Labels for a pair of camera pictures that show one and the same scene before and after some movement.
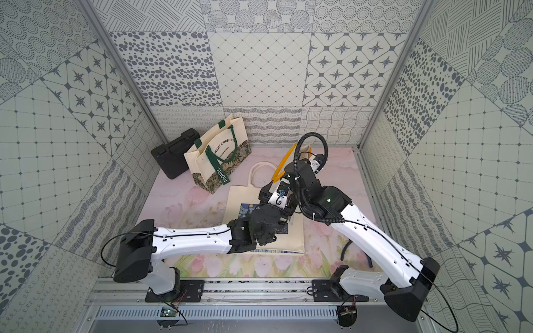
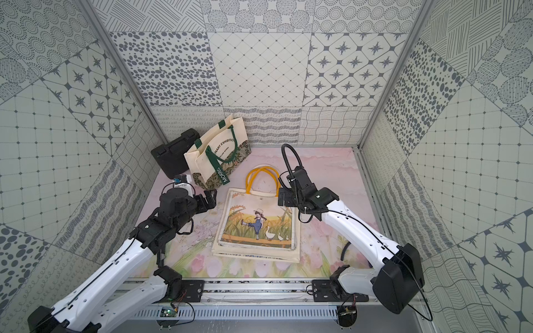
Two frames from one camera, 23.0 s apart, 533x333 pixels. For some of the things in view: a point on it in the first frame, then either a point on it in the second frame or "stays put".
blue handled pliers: x=348 y=242 stays put
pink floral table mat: x=327 y=254 stays put
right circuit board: x=347 y=315 stays put
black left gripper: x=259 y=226 to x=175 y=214
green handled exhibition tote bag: x=218 y=152 stays put
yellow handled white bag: x=305 y=153 to x=251 y=226
